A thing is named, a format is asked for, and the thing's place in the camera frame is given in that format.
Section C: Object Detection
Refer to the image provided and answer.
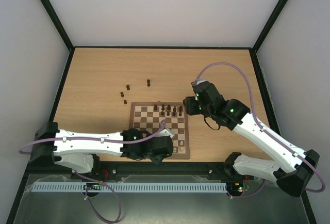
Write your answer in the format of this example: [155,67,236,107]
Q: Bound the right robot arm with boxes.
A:
[183,97,320,197]

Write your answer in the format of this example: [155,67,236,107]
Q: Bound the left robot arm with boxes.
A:
[28,121,174,174]

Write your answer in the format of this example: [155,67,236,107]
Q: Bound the wooden chess board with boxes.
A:
[129,102,190,159]

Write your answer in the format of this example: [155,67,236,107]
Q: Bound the light chess pieces row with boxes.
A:
[173,140,186,154]

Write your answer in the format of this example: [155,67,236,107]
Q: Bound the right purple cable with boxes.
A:
[197,62,326,199]

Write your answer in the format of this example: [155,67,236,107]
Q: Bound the grey slotted cable duct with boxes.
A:
[31,182,227,193]

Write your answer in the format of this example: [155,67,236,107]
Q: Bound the black aluminium frame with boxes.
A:
[5,0,317,224]

